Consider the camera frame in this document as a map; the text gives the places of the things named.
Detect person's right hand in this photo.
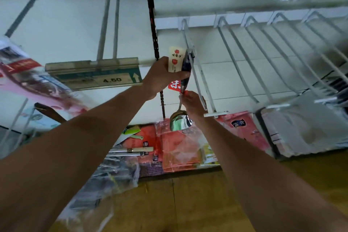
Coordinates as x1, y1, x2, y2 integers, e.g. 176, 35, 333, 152
179, 91, 209, 122

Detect person's left hand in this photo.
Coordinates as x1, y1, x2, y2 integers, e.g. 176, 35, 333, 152
142, 56, 191, 101

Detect steel ladle with label card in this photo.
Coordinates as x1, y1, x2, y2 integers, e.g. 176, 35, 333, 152
168, 46, 194, 132

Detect person's left forearm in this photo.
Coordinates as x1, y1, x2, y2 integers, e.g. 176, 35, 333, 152
0, 84, 153, 232

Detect person's right forearm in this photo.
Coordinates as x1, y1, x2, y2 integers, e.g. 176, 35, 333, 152
194, 112, 348, 232

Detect red plastic packet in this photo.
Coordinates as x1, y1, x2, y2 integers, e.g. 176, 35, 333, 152
156, 118, 203, 173

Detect black perforated upright strip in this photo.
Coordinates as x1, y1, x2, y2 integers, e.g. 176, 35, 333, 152
144, 0, 166, 120

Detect yellow packet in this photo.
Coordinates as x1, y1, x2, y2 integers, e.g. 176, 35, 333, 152
201, 144, 219, 165

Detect red packet with dark badge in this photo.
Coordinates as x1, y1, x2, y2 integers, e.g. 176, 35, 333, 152
216, 111, 273, 157

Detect green price label strip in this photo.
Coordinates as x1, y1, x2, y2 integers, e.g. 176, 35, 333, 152
45, 57, 143, 91

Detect grey hook with price holder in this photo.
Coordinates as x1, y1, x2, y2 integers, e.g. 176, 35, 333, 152
96, 0, 126, 61

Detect clear plastic wrapped packets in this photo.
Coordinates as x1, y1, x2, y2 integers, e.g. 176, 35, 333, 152
58, 155, 141, 232

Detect white plastic bag packet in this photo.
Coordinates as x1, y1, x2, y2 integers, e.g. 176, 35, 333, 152
257, 92, 348, 158

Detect pink packaged utensil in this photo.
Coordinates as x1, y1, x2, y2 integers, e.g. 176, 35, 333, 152
0, 36, 89, 117

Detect white wire display hook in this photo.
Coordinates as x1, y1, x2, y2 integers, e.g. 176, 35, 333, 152
217, 16, 260, 104
180, 19, 229, 118
244, 15, 291, 109
272, 12, 339, 103
304, 10, 348, 62

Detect white hook rail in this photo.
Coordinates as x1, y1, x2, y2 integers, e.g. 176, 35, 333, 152
153, 1, 348, 30

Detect wooden handled steel knife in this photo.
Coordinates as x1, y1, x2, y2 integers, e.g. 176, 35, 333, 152
106, 146, 154, 157

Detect dark wire display hook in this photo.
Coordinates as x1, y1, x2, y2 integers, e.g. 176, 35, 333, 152
0, 0, 49, 38

